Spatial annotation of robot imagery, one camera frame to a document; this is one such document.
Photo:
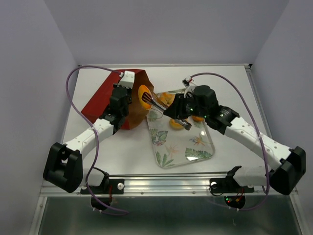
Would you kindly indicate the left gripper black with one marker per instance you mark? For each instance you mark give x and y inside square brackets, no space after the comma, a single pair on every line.
[129,90]

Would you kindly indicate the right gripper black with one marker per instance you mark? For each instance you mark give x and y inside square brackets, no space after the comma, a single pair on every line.
[175,110]

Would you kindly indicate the long orange fake bread loaf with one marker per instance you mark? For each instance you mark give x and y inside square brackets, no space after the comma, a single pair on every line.
[197,119]

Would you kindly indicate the red brown paper bag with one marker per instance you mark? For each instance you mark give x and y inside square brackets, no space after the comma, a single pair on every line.
[96,105]

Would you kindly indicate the sugared orange fake donut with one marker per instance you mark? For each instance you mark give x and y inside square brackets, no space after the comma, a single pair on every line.
[145,97]

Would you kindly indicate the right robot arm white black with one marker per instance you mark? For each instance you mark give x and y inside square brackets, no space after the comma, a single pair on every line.
[284,166]

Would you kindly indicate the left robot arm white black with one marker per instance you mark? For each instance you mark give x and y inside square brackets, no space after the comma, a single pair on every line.
[64,165]

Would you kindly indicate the clear tray with leaf print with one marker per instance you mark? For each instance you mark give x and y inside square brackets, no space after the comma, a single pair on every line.
[178,147]

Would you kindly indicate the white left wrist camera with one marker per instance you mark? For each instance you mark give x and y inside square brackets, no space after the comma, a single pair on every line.
[127,79]

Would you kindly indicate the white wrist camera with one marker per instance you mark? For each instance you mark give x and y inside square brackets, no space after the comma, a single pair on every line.
[189,85]
[127,79]

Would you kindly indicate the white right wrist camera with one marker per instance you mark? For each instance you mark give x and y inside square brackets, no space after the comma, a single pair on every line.
[189,85]

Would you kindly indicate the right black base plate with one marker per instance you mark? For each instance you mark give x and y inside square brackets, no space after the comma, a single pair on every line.
[220,186]

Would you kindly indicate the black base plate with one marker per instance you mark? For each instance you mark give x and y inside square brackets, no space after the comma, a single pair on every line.
[220,186]
[109,186]

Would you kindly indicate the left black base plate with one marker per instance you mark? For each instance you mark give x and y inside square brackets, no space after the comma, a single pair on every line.
[109,186]

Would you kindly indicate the aluminium mounting rail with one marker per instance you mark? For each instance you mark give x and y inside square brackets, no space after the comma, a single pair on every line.
[158,185]

